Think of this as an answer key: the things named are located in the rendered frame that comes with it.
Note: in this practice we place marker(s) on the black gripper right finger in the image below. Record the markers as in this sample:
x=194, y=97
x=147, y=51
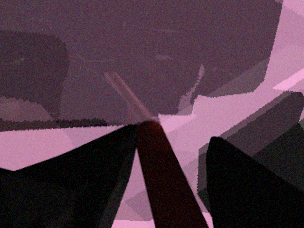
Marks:
x=245, y=194

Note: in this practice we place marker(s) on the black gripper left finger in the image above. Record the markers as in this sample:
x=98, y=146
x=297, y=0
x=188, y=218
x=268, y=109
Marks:
x=82, y=188

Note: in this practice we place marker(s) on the dark red peg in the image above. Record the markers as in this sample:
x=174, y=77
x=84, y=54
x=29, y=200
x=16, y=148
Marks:
x=170, y=196

